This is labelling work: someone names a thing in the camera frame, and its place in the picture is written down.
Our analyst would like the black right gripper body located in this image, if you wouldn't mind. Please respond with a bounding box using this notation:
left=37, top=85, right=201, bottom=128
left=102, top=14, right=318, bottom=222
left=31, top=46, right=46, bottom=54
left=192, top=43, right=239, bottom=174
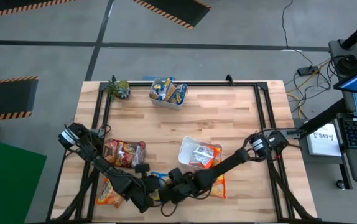
left=170, top=179, right=197, bottom=203

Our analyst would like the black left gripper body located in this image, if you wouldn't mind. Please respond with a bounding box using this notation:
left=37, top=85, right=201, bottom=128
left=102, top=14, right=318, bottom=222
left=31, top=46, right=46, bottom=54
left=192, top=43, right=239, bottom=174
left=139, top=174, right=162, bottom=202

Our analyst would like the red Maruchan ramen pack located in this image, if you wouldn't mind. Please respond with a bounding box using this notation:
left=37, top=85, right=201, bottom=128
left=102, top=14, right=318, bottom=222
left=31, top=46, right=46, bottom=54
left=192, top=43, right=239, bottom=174
left=103, top=139, right=121, bottom=166
left=118, top=141, right=137, bottom=168
left=133, top=141, right=146, bottom=167

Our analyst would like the orange Maruchan ramen pack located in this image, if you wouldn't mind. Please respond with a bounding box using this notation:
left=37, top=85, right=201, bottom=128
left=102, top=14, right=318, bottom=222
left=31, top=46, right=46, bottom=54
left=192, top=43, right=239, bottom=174
left=96, top=177, right=125, bottom=208
left=209, top=145, right=223, bottom=170
left=189, top=144, right=216, bottom=169
left=208, top=172, right=228, bottom=200

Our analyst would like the white plastic bin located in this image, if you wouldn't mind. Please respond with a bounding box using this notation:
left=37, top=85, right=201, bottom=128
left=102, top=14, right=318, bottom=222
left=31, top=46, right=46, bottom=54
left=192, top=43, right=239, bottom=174
left=177, top=135, right=224, bottom=172

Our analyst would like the translucent grey plastic bin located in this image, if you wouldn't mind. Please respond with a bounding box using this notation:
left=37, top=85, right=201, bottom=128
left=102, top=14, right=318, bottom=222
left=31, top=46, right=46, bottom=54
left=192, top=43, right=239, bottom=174
left=148, top=77, right=189, bottom=111

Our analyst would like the potted succulent plant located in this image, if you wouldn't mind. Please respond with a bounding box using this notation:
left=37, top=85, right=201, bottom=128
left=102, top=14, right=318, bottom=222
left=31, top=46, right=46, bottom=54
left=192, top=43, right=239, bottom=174
left=104, top=79, right=131, bottom=100

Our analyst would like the blue tape strip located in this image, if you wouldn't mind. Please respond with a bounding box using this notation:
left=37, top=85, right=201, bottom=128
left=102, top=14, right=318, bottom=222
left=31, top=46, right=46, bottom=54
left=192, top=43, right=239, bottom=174
left=143, top=75, right=177, bottom=82

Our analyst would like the green floor panel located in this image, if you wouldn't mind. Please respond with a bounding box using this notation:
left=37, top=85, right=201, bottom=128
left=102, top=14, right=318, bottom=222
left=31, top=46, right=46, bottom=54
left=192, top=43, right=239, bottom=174
left=0, top=135, right=47, bottom=224

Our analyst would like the white paper sheet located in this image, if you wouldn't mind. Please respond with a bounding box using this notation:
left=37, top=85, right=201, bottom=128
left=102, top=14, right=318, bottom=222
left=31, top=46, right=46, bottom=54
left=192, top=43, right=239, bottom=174
left=305, top=123, right=343, bottom=157

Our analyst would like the black diagonal beam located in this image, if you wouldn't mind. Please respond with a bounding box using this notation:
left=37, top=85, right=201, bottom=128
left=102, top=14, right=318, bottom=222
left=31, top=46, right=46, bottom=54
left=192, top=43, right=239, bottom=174
left=287, top=98, right=349, bottom=136

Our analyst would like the black hazard-striped floor mat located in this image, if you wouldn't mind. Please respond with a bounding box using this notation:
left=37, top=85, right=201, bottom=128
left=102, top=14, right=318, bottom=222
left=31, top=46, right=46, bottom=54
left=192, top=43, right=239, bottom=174
left=0, top=75, right=39, bottom=121
left=133, top=0, right=211, bottom=30
left=0, top=0, right=73, bottom=20

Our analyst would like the black power adapter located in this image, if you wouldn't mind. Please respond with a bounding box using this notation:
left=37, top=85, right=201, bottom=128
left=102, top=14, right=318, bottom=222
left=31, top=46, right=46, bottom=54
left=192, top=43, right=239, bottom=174
left=297, top=65, right=319, bottom=77

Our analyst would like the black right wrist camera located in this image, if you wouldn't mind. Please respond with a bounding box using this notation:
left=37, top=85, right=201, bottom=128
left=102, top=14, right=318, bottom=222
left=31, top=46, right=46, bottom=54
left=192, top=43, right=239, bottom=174
left=170, top=167, right=185, bottom=182

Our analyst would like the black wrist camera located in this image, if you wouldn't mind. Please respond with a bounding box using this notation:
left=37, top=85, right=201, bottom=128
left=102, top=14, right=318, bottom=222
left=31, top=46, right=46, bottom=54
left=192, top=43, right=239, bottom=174
left=134, top=162, right=151, bottom=174
left=170, top=167, right=185, bottom=182

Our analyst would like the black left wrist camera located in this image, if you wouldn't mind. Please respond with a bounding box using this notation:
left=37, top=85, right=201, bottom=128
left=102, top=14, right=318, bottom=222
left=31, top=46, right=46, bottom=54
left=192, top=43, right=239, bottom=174
left=134, top=162, right=151, bottom=174

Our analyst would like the black aluminium rig frame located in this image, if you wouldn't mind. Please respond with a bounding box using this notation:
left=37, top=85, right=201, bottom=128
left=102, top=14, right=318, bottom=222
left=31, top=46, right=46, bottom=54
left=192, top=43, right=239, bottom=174
left=49, top=74, right=322, bottom=224

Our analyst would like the yellow floor cable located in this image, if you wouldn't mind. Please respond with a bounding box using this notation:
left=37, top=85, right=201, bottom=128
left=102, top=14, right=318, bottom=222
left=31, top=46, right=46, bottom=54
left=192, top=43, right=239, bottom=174
left=285, top=58, right=332, bottom=121

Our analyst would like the black floor cable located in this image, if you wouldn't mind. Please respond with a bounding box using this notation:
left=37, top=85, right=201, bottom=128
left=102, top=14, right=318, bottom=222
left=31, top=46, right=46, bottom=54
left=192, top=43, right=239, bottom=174
left=281, top=0, right=315, bottom=68

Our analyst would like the coil of black cable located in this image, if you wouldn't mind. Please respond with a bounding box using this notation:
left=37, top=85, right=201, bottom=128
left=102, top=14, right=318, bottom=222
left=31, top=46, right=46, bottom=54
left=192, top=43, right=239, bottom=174
left=333, top=54, right=357, bottom=75

